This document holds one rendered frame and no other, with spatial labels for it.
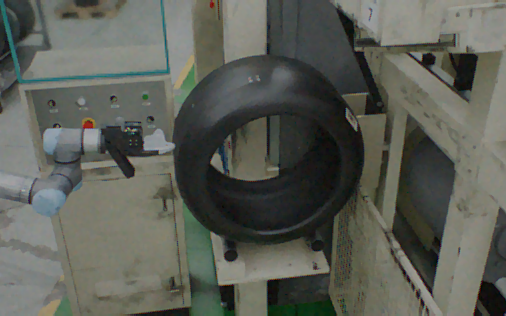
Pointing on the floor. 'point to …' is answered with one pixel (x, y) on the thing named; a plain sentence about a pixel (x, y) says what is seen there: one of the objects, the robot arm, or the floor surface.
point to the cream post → (247, 155)
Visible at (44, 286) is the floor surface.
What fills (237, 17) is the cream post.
